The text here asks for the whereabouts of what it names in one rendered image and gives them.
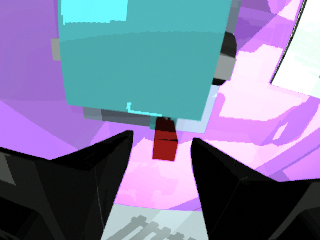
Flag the grey ramp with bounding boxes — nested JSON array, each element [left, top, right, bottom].
[[83, 0, 243, 135]]

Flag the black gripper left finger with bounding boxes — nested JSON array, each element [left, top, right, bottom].
[[0, 131, 135, 240]]

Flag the red-headed pin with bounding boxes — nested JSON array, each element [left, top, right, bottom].
[[152, 116, 179, 161]]

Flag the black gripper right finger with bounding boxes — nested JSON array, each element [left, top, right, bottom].
[[191, 137, 320, 240]]

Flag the small cyan-topped trolley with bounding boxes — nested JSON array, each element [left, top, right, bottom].
[[51, 0, 237, 131]]

